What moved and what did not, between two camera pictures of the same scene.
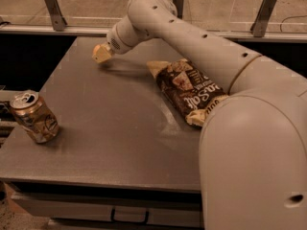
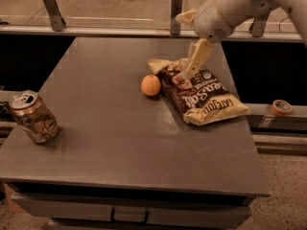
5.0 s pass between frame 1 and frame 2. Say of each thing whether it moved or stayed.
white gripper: moved
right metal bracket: stayed
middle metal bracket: stayed
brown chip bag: stayed
